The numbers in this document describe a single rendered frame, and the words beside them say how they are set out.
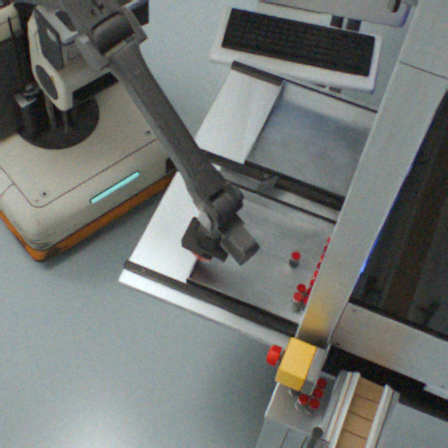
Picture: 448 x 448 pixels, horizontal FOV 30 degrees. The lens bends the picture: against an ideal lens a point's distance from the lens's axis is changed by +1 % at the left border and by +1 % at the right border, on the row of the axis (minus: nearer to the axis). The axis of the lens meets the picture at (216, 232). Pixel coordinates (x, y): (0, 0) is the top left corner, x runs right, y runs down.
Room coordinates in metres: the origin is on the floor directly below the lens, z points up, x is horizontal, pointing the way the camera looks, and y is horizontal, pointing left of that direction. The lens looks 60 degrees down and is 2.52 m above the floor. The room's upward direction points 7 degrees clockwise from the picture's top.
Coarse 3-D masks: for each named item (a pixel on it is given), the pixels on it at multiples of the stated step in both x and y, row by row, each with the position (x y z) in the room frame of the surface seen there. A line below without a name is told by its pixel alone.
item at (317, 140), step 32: (288, 96) 1.35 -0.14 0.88; (320, 96) 1.34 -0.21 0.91; (288, 128) 1.25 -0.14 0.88; (320, 128) 1.26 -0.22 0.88; (352, 128) 1.27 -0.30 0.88; (256, 160) 1.15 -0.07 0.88; (288, 160) 1.16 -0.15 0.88; (320, 160) 1.17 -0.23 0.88; (352, 160) 1.18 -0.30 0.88; (320, 192) 1.07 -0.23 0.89
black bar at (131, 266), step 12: (132, 264) 0.82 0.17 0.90; (144, 276) 0.80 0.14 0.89; (156, 276) 0.80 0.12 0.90; (168, 276) 0.80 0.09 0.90; (180, 288) 0.78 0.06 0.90; (192, 288) 0.78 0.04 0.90; (204, 300) 0.76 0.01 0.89; (216, 300) 0.76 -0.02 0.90; (228, 300) 0.76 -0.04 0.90; (240, 312) 0.74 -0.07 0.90; (252, 312) 0.74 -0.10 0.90; (264, 324) 0.72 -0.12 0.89; (276, 324) 0.72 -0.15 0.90
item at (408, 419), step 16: (336, 368) 0.65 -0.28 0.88; (352, 368) 0.65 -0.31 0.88; (368, 368) 0.66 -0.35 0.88; (384, 384) 0.63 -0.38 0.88; (400, 384) 0.63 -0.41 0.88; (416, 384) 0.64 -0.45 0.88; (400, 400) 0.60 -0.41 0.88; (416, 400) 0.60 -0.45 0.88; (432, 400) 0.61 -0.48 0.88; (400, 416) 0.59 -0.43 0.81; (416, 416) 0.58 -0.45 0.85; (432, 416) 0.57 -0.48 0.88; (288, 432) 0.64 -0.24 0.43; (400, 432) 0.58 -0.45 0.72; (416, 432) 0.58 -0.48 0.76; (432, 432) 0.57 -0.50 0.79
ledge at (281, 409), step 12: (276, 396) 0.57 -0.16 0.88; (288, 396) 0.58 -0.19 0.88; (324, 396) 0.59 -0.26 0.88; (276, 408) 0.55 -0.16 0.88; (288, 408) 0.55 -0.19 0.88; (324, 408) 0.56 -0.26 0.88; (276, 420) 0.52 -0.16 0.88; (288, 420) 0.53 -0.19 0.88; (300, 420) 0.53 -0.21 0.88; (312, 420) 0.53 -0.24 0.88; (300, 432) 0.51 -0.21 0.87
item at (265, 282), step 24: (240, 216) 0.99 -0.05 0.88; (264, 216) 0.99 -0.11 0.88; (288, 216) 1.00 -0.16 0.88; (312, 216) 0.99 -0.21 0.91; (264, 240) 0.93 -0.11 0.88; (288, 240) 0.94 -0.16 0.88; (312, 240) 0.95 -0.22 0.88; (216, 264) 0.86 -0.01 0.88; (264, 264) 0.87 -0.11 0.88; (312, 264) 0.88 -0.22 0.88; (216, 288) 0.79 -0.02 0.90; (240, 288) 0.80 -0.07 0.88; (264, 288) 0.81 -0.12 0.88; (288, 288) 0.82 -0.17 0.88; (264, 312) 0.75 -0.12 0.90; (288, 312) 0.76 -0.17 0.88
